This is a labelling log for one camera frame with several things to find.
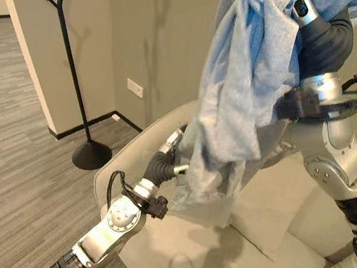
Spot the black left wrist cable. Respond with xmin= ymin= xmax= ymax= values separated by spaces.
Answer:
xmin=104 ymin=169 xmax=139 ymax=211

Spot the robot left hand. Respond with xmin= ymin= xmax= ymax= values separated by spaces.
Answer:
xmin=144 ymin=120 xmax=197 ymax=188

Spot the light blue garment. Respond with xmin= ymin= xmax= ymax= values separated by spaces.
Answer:
xmin=167 ymin=0 xmax=357 ymax=247

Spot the beige square cushion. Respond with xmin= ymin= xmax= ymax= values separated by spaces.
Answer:
xmin=224 ymin=143 xmax=324 ymax=268

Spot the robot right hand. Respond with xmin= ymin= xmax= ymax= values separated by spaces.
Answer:
xmin=282 ymin=0 xmax=357 ymax=84

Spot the white wall outlet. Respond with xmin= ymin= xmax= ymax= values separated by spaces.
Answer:
xmin=124 ymin=78 xmax=147 ymax=100

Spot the beige fabric sofa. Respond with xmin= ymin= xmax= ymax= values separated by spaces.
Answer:
xmin=79 ymin=85 xmax=357 ymax=268

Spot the black branch coat rack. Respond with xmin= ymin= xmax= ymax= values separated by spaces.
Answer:
xmin=13 ymin=0 xmax=138 ymax=174

